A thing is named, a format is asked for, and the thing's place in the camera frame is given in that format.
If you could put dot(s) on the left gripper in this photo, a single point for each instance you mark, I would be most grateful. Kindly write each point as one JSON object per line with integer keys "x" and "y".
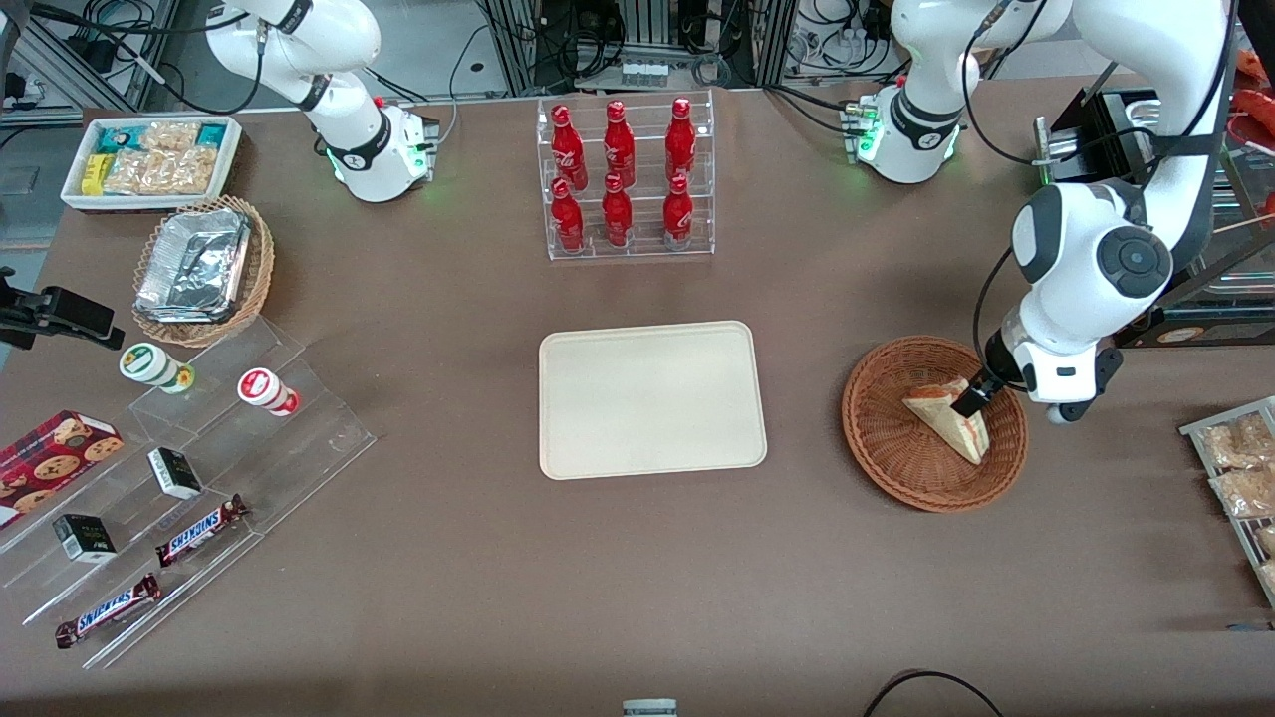
{"x": 992, "y": 371}

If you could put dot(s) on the triangular sandwich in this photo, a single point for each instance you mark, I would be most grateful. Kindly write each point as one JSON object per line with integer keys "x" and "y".
{"x": 941, "y": 418}

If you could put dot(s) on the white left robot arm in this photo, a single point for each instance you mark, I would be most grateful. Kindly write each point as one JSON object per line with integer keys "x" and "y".
{"x": 1096, "y": 60}

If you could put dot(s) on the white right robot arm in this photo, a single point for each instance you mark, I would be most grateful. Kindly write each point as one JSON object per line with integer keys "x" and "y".
{"x": 299, "y": 40}

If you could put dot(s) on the round brown wicker basket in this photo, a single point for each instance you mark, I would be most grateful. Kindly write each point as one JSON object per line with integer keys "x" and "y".
{"x": 896, "y": 458}

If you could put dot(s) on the cream plastic tray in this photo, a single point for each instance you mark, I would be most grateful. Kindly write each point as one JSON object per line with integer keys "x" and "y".
{"x": 652, "y": 398}

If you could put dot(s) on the light wicker basket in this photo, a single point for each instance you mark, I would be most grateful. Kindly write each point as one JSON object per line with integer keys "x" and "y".
{"x": 257, "y": 279}

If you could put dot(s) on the black food warmer machine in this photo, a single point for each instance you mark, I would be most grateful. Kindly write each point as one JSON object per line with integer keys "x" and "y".
{"x": 1195, "y": 324}

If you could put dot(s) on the clear bag of crackers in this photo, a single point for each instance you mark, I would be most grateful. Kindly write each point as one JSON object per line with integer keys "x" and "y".
{"x": 1245, "y": 493}
{"x": 1240, "y": 440}

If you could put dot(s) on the steel warmer pan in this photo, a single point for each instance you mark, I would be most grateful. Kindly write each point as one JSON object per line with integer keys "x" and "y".
{"x": 1250, "y": 259}

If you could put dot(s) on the red cola bottle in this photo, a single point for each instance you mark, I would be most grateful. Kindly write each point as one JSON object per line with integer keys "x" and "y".
{"x": 568, "y": 144}
{"x": 677, "y": 211}
{"x": 567, "y": 219}
{"x": 617, "y": 214}
{"x": 619, "y": 139}
{"x": 680, "y": 137}

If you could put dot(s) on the clear acrylic bottle rack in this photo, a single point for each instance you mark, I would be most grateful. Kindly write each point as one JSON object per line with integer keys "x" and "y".
{"x": 642, "y": 249}

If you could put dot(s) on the red sausage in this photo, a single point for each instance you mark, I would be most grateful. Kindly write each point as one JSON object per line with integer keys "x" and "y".
{"x": 1257, "y": 106}
{"x": 1257, "y": 66}

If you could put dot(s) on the small grey device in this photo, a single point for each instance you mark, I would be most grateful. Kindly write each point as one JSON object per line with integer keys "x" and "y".
{"x": 649, "y": 708}

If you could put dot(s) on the clear acrylic stepped display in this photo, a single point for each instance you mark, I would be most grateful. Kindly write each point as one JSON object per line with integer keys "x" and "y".
{"x": 299, "y": 448}

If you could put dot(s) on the red lidded white cup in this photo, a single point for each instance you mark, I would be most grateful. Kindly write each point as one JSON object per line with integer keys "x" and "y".
{"x": 261, "y": 386}

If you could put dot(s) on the brown snickers bar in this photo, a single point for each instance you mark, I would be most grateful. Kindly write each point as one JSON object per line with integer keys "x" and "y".
{"x": 199, "y": 531}
{"x": 108, "y": 610}

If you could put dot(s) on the silver foil container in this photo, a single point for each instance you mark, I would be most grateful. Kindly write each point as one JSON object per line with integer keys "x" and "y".
{"x": 194, "y": 264}

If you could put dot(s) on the small black box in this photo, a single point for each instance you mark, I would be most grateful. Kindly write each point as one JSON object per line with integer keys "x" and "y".
{"x": 85, "y": 538}
{"x": 174, "y": 473}

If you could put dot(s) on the green lidded white cup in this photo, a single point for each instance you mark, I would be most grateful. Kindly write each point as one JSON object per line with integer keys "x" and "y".
{"x": 147, "y": 363}

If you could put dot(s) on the large clear cracker bag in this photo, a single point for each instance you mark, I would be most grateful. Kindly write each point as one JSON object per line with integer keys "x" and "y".
{"x": 164, "y": 171}

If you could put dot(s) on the teal snack packet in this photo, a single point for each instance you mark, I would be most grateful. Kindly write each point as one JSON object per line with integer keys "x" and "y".
{"x": 120, "y": 137}

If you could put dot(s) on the yellow snack packet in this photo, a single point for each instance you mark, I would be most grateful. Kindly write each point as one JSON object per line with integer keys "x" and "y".
{"x": 96, "y": 175}

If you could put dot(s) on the red cookie box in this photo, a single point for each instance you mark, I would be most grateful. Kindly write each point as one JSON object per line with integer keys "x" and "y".
{"x": 50, "y": 463}

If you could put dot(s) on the white rectangular snack bin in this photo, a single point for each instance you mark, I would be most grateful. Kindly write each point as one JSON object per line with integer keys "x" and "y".
{"x": 72, "y": 189}

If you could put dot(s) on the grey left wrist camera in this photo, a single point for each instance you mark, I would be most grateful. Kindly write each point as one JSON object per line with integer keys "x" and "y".
{"x": 1102, "y": 374}

